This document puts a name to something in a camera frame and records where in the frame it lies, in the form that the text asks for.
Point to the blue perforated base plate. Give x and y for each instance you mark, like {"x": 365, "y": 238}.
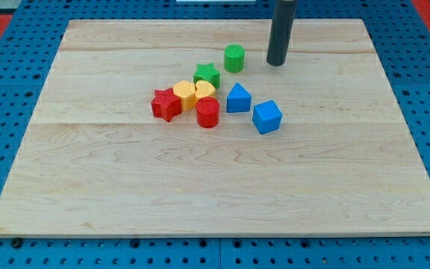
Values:
{"x": 28, "y": 46}

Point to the blue cube block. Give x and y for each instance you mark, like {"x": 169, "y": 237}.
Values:
{"x": 266, "y": 117}

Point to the green cylinder block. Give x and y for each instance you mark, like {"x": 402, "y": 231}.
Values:
{"x": 234, "y": 58}

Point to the green star block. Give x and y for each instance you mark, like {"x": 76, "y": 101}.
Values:
{"x": 207, "y": 72}

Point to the blue triangle block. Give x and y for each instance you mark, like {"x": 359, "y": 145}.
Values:
{"x": 238, "y": 100}

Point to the yellow hexagon block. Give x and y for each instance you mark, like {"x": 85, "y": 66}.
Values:
{"x": 186, "y": 92}

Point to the yellow heart block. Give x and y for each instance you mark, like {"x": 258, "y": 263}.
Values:
{"x": 204, "y": 89}

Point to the red star block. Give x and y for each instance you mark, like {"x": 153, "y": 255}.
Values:
{"x": 166, "y": 104}

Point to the red cylinder block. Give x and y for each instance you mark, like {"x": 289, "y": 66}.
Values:
{"x": 207, "y": 112}

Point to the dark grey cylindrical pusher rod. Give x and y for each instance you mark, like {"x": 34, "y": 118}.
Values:
{"x": 281, "y": 27}

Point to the light wooden board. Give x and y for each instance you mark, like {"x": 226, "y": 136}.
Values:
{"x": 95, "y": 163}

